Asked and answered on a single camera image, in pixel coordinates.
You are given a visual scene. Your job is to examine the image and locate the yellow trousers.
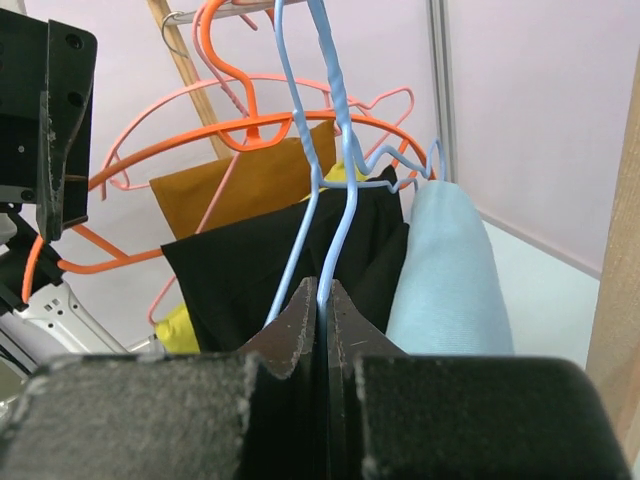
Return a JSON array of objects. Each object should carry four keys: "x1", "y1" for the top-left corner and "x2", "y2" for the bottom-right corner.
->
[{"x1": 154, "y1": 161, "x2": 367, "y2": 354}]

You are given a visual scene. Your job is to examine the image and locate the pink wire hanger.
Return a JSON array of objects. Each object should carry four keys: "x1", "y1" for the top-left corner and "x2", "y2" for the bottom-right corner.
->
[{"x1": 147, "y1": 1, "x2": 258, "y2": 322}]

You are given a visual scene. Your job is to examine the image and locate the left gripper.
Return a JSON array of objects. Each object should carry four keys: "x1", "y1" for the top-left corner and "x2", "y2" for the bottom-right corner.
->
[{"x1": 1, "y1": 10, "x2": 98, "y2": 240}]

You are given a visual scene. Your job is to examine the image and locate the black trousers on blue hanger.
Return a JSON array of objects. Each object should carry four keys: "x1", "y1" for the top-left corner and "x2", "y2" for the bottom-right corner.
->
[{"x1": 349, "y1": 223, "x2": 409, "y2": 333}]

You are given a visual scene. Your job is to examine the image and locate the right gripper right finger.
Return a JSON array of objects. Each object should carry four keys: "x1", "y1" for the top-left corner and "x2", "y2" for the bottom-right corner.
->
[{"x1": 328, "y1": 283, "x2": 631, "y2": 479}]

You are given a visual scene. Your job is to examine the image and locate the light blue trousers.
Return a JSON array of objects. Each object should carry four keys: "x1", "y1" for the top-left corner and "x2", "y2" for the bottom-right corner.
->
[{"x1": 386, "y1": 181, "x2": 514, "y2": 356}]

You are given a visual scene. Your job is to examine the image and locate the pink plastic hanger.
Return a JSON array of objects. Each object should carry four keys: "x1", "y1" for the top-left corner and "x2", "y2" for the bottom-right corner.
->
[{"x1": 102, "y1": 73, "x2": 416, "y2": 201}]

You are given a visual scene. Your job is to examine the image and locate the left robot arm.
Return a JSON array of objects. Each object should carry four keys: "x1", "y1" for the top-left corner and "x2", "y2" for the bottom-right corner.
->
[{"x1": 1, "y1": 9, "x2": 125, "y2": 354}]

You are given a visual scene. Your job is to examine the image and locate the brown trousers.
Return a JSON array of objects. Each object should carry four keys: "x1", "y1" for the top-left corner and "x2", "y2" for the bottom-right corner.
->
[{"x1": 150, "y1": 137, "x2": 311, "y2": 239}]

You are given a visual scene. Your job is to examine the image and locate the orange plastic hanger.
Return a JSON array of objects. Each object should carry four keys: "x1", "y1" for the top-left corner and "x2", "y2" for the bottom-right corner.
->
[{"x1": 22, "y1": 0, "x2": 439, "y2": 306}]

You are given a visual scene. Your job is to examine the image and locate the light blue wire hanger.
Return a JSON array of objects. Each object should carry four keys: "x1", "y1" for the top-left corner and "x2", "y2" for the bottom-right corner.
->
[{"x1": 308, "y1": 1, "x2": 432, "y2": 310}]

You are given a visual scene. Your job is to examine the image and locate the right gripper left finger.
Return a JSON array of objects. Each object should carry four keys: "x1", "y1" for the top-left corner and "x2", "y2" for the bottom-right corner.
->
[{"x1": 1, "y1": 278, "x2": 320, "y2": 479}]

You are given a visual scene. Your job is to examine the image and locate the wooden clothes rack frame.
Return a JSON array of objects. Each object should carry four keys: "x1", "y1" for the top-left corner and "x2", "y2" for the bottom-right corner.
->
[{"x1": 144, "y1": 0, "x2": 640, "y2": 441}]

